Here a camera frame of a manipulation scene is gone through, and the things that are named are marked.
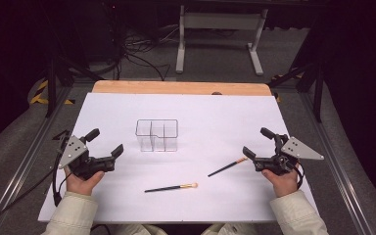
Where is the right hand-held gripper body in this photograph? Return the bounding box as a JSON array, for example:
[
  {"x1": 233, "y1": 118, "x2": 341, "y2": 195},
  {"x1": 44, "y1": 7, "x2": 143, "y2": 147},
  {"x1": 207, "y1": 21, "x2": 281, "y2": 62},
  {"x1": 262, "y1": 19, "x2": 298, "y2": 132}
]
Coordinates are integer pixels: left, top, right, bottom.
[{"x1": 254, "y1": 133, "x2": 325, "y2": 176}]

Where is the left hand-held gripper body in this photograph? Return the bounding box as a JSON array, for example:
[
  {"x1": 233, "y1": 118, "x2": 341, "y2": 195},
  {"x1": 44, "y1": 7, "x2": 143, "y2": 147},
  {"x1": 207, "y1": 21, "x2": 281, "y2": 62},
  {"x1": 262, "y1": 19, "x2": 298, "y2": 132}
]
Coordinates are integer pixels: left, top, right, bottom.
[{"x1": 58, "y1": 135, "x2": 116, "y2": 180}]

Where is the black brush orange ferrule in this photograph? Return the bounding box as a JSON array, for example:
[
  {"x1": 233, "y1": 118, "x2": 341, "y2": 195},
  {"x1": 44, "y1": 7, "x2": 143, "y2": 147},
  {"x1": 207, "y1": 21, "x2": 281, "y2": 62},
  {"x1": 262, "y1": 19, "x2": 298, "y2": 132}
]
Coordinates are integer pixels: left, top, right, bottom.
[{"x1": 207, "y1": 157, "x2": 250, "y2": 178}]

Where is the clear plastic divided organizer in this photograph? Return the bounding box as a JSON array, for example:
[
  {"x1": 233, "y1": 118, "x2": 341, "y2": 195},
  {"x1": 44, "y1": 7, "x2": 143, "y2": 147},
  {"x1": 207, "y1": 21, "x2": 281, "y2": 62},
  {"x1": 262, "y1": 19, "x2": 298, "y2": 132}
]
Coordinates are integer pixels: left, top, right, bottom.
[{"x1": 134, "y1": 118, "x2": 179, "y2": 153}]

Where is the person's right hand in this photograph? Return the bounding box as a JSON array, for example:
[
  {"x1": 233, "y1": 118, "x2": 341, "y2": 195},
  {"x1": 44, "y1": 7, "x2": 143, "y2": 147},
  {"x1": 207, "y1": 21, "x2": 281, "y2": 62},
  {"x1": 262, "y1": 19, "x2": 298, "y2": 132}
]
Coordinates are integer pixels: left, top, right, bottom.
[{"x1": 261, "y1": 164, "x2": 301, "y2": 199}]

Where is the person's left hand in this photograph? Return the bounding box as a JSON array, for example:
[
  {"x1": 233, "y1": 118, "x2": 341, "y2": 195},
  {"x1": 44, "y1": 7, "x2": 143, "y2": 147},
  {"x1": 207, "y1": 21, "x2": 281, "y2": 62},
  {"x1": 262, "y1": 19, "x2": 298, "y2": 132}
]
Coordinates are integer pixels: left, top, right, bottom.
[{"x1": 63, "y1": 165, "x2": 106, "y2": 197}]

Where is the black tripod stand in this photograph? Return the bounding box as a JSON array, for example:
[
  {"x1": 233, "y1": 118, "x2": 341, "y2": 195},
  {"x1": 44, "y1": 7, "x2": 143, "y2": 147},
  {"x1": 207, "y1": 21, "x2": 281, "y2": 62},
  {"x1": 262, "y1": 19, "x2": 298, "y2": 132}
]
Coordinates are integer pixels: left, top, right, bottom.
[
  {"x1": 43, "y1": 53, "x2": 106, "y2": 119},
  {"x1": 267, "y1": 60, "x2": 325, "y2": 124}
]

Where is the yellow black hazard tape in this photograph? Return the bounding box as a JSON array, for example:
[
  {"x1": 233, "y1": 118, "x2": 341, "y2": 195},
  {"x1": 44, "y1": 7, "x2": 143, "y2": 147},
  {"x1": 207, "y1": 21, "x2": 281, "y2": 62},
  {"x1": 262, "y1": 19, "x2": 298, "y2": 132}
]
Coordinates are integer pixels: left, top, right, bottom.
[{"x1": 28, "y1": 79, "x2": 76, "y2": 106}]

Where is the white paper sheet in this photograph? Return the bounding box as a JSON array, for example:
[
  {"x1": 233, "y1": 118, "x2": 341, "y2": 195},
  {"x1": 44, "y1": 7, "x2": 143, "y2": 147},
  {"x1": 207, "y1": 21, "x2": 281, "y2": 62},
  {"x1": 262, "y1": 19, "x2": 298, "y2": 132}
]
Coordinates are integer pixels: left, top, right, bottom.
[{"x1": 37, "y1": 92, "x2": 319, "y2": 224}]

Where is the person's right leg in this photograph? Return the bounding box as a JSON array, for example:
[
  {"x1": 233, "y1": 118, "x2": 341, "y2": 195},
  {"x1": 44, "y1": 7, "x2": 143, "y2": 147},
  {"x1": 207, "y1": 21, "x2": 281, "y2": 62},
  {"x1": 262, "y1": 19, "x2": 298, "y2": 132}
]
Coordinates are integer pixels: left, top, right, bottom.
[{"x1": 201, "y1": 222, "x2": 241, "y2": 235}]

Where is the person's leg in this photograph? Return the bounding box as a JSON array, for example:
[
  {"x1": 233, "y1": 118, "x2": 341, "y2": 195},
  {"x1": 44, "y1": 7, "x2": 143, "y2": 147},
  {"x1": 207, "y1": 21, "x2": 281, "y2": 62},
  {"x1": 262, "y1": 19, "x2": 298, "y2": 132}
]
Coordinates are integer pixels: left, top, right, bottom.
[
  {"x1": 201, "y1": 222, "x2": 241, "y2": 235},
  {"x1": 141, "y1": 224, "x2": 168, "y2": 235}
]

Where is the person's left leg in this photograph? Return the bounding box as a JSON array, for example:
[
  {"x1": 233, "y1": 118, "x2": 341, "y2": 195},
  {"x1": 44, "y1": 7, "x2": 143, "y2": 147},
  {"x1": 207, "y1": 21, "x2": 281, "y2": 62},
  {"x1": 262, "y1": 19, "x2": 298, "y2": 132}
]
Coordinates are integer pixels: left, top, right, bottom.
[{"x1": 141, "y1": 224, "x2": 168, "y2": 235}]

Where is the white metal stand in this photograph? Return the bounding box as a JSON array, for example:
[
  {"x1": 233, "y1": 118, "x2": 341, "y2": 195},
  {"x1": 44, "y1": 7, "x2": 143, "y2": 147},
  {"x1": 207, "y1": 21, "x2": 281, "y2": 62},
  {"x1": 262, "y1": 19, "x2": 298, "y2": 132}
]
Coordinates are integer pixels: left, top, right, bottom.
[{"x1": 175, "y1": 4, "x2": 269, "y2": 76}]

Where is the right hand-held gripper black cable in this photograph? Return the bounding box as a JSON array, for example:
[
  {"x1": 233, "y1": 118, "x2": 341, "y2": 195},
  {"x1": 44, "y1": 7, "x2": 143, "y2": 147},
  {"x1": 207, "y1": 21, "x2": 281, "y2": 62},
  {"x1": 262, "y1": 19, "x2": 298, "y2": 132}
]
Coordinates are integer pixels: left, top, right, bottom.
[{"x1": 293, "y1": 162, "x2": 306, "y2": 191}]

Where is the hand-held gripper black cable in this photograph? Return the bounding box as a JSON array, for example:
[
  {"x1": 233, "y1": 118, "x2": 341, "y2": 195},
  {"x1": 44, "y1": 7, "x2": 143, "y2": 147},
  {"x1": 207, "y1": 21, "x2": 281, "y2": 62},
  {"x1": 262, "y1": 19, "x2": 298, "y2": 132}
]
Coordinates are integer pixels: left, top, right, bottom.
[
  {"x1": 293, "y1": 162, "x2": 306, "y2": 191},
  {"x1": 0, "y1": 148, "x2": 74, "y2": 233}
]

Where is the left hand-held gripper black cable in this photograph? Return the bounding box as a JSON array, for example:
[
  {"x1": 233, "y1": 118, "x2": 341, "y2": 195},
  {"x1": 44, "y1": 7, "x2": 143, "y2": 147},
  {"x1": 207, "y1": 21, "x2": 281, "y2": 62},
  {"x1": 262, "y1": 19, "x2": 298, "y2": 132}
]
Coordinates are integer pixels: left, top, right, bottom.
[{"x1": 0, "y1": 148, "x2": 74, "y2": 233}]

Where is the aluminium floor rail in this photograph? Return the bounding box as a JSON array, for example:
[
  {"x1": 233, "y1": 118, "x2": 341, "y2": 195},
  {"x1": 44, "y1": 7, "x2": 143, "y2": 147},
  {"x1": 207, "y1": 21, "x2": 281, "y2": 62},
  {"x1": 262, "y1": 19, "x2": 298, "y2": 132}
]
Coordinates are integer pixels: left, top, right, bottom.
[
  {"x1": 298, "y1": 92, "x2": 374, "y2": 235},
  {"x1": 0, "y1": 85, "x2": 74, "y2": 235}
]

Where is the bundle of black floor cables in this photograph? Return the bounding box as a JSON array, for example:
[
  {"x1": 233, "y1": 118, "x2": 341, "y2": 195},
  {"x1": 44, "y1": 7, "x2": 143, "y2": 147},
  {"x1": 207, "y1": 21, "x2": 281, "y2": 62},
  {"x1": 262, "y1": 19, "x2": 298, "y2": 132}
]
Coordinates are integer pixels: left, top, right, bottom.
[{"x1": 112, "y1": 23, "x2": 181, "y2": 81}]

